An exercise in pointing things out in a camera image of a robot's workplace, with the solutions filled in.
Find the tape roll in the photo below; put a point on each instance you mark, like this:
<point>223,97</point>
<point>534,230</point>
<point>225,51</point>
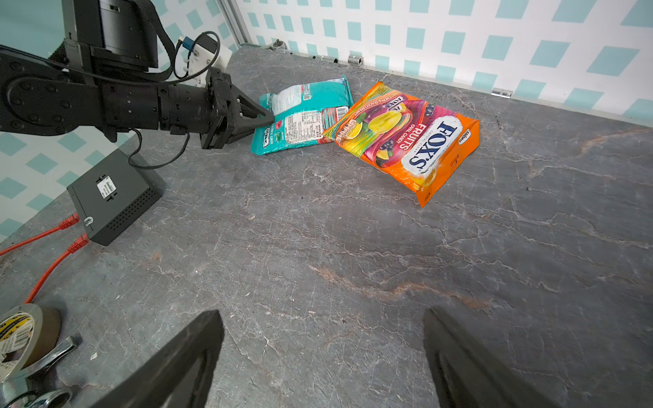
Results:
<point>28,333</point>

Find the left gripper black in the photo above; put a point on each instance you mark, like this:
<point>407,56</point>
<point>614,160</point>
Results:
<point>220,112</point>

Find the orange candy bag far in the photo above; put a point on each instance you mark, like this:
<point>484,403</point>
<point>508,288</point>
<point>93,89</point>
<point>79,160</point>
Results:
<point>419,144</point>

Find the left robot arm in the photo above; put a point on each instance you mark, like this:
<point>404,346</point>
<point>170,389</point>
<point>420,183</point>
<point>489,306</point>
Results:
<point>105,75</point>

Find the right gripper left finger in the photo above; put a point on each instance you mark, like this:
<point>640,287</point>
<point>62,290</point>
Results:
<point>180,374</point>

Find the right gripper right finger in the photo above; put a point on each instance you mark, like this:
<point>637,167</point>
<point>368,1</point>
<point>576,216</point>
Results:
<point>466,373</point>

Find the teal candy bag far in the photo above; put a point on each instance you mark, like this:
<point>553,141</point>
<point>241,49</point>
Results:
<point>302,113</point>

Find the black network switch box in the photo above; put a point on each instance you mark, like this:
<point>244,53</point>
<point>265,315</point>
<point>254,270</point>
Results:
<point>110,197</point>

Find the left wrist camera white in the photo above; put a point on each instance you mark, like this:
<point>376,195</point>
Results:
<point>198,53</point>

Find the chrome metal faucet part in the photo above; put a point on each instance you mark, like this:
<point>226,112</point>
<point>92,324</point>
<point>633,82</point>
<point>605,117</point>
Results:
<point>26,388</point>

